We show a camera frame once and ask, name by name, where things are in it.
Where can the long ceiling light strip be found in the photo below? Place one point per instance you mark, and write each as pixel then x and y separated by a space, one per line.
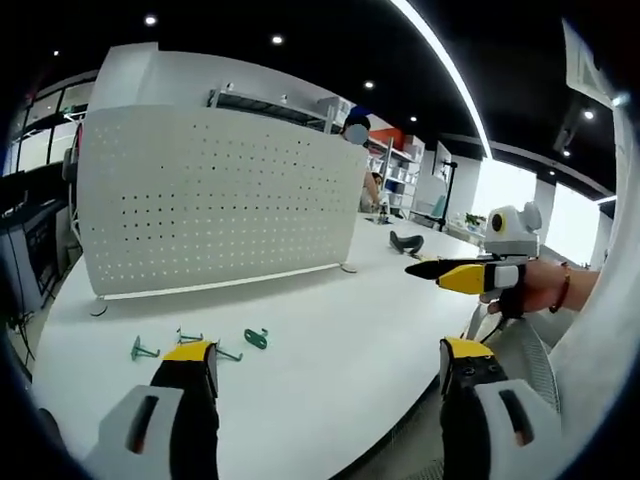
pixel 452 75

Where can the person's right hand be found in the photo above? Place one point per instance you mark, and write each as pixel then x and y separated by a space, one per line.
pixel 535 290

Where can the green flat-plate hook assembly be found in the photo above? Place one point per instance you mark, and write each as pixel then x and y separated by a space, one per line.
pixel 256 338

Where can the white perforated mounting plate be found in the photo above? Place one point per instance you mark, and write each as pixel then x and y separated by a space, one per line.
pixel 220 200

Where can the black curved headset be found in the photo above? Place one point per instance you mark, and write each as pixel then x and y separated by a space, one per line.
pixel 402 243

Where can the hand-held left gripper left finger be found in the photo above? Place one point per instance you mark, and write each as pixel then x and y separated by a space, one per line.
pixel 150 420

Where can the person's white shirt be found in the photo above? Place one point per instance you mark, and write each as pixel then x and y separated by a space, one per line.
pixel 610 350

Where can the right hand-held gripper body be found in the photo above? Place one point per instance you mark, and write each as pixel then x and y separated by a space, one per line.
pixel 512 232

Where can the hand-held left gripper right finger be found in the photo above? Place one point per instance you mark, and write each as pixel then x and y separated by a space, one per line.
pixel 492 415

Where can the green potted plant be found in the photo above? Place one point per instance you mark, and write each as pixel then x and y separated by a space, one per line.
pixel 474 218

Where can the black stand pole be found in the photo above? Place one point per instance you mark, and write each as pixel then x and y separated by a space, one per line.
pixel 451 195

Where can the white storage shelf with bins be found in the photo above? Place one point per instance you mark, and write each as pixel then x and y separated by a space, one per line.
pixel 400 175

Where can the grey mesh office chair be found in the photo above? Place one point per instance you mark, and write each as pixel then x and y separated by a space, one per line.
pixel 530 360

